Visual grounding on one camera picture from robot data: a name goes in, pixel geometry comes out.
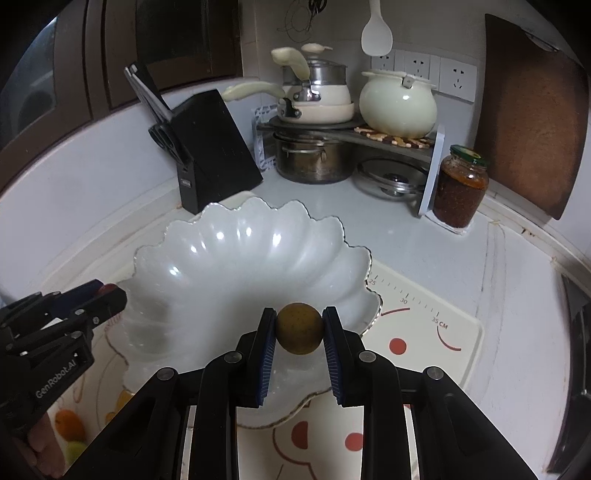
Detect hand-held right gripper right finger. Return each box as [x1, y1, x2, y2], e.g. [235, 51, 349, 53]
[322, 305, 539, 480]

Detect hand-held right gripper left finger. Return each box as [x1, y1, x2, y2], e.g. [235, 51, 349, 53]
[78, 307, 278, 480]

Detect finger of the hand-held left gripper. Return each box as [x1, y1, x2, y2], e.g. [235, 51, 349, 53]
[0, 279, 105, 326]
[51, 287, 129, 342]

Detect brown longan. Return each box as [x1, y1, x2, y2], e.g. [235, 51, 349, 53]
[276, 302, 325, 356]

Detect orange tangerine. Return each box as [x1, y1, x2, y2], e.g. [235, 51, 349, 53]
[55, 410, 87, 441]

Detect white scalloped bowl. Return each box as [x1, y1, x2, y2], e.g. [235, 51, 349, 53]
[117, 196, 383, 430]

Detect person's left hand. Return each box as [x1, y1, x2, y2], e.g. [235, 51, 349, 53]
[23, 413, 63, 478]

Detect bear print silicone mat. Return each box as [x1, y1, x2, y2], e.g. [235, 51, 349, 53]
[46, 258, 485, 480]

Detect glass pot lid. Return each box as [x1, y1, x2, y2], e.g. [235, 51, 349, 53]
[355, 157, 430, 200]

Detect black knife block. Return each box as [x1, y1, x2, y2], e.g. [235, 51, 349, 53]
[171, 89, 264, 215]

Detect steel stockpot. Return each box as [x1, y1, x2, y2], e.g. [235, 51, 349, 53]
[273, 131, 356, 184]

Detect white plastic basket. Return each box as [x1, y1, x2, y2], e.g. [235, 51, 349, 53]
[252, 105, 280, 172]

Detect glass jar of chili sauce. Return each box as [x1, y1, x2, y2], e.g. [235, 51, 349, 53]
[433, 144, 489, 229]

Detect grey shelf rack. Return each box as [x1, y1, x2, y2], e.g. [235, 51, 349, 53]
[256, 115, 446, 217]

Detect wooden trivet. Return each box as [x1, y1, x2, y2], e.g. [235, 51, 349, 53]
[355, 126, 435, 149]

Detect cream frying pan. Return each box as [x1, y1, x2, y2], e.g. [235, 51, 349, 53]
[221, 78, 356, 124]

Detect brown wooden cabinet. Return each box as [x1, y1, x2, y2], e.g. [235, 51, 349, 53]
[0, 0, 243, 153]

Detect dark stovetop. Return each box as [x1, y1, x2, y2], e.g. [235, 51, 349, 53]
[561, 272, 591, 472]

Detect cream ceramic pot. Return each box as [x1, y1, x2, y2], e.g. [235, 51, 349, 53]
[359, 69, 438, 139]

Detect cream saucepan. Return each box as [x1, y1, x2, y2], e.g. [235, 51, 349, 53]
[271, 46, 354, 106]

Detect steel steamer pot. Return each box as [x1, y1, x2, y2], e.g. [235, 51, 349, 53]
[284, 60, 347, 86]

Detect pot lid with cream knob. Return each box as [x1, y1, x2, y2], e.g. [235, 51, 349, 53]
[301, 42, 334, 63]

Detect brown cutting board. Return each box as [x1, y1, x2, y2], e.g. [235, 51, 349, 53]
[473, 14, 589, 221]

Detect white rice spoon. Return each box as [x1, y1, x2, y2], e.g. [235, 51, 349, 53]
[361, 0, 393, 57]

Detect black handled scissors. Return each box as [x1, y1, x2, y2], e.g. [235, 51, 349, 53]
[148, 122, 195, 167]

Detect steel handled knife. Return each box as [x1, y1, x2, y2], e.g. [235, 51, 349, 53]
[131, 62, 174, 116]
[124, 66, 172, 124]

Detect hanging wire ring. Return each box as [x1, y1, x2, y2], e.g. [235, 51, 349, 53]
[277, 0, 328, 34]

